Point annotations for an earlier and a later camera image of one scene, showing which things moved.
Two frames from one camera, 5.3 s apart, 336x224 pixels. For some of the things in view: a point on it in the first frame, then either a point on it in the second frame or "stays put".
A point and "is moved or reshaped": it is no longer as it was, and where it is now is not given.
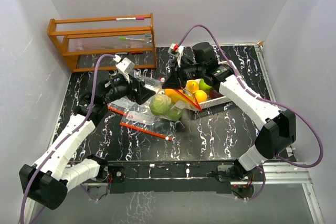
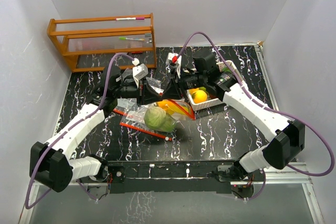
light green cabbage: (160, 104) is moved or reshaped
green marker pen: (125, 38) stays put
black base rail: (171, 176) stays put
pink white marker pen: (134, 18) stays put
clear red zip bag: (168, 104) is moved or reshaped
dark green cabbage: (175, 114) to (170, 124)
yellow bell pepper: (175, 96) is moved or reshaped
